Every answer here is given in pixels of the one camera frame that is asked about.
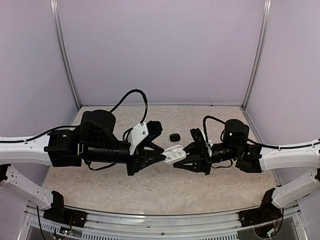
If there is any right aluminium frame post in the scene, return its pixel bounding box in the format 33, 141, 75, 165
241, 0, 272, 112

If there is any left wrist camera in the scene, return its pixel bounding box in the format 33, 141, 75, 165
128, 120, 163, 155

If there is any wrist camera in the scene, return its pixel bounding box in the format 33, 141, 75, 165
128, 120, 163, 155
190, 128, 212, 157

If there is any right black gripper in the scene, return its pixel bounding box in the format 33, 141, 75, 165
171, 141, 241, 176

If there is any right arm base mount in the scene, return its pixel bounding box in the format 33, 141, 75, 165
238, 188, 283, 227

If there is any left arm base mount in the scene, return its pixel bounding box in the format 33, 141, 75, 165
43, 191, 88, 228

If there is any front aluminium rail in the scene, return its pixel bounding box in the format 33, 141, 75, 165
17, 202, 310, 240

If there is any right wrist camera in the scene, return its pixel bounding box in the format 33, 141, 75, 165
190, 128, 212, 157

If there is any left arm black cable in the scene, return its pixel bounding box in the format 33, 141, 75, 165
0, 88, 149, 171

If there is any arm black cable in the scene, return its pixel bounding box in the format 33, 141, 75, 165
202, 115, 320, 171
0, 88, 149, 171

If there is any aluminium frame post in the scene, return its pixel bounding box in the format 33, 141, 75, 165
49, 0, 82, 111
241, 0, 272, 112

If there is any white earbud charging case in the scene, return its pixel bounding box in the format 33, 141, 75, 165
162, 144, 187, 165

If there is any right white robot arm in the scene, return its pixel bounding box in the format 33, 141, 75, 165
173, 119, 320, 222

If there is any black earbud charging case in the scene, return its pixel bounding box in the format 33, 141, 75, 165
169, 133, 181, 142

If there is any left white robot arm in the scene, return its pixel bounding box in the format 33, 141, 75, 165
0, 110, 166, 223

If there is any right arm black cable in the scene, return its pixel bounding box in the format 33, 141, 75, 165
202, 115, 320, 171

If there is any left aluminium frame post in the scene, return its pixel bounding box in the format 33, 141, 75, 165
49, 0, 82, 111

